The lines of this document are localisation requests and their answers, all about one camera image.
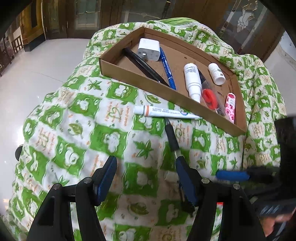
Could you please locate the white ointment tube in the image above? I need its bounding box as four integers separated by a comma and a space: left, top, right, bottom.
133, 105, 203, 120

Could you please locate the white charger plug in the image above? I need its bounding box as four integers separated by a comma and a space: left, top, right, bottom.
137, 38, 160, 62

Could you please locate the wooden cabinet with glass doors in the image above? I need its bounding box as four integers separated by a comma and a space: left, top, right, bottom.
42, 0, 287, 61

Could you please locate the small white bottle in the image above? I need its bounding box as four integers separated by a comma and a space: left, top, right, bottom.
208, 63, 226, 86

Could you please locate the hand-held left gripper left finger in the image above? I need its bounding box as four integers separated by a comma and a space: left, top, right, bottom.
25, 156, 118, 241

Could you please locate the clear red plastic dispenser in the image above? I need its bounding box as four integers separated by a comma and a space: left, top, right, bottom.
201, 87, 226, 116

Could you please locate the white spray bottle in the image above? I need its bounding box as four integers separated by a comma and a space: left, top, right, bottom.
184, 63, 201, 103

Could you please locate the long black pen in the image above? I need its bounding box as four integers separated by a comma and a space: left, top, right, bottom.
122, 47, 170, 87

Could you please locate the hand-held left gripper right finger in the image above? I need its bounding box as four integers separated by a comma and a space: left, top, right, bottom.
175, 156, 266, 241

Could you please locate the rose print hand cream tube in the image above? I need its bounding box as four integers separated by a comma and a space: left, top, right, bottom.
225, 93, 236, 124

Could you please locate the person's right hand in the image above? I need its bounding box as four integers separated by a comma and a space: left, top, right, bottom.
259, 214, 289, 237

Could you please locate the green printed blanket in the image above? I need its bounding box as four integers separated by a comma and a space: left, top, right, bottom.
3, 17, 288, 241

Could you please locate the slim black pen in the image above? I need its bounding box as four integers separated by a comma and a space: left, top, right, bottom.
165, 118, 183, 160

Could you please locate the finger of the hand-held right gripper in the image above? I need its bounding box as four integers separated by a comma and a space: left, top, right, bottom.
216, 170, 278, 184

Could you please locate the shallow cardboard box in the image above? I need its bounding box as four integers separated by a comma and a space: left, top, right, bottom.
99, 26, 247, 137

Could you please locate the yellow wooden cabinet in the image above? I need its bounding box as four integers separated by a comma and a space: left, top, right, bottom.
21, 5, 44, 45

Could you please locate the blue pen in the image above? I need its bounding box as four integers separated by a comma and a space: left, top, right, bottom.
159, 47, 177, 91

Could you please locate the dark wooden chair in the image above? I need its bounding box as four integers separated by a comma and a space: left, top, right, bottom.
0, 35, 23, 77

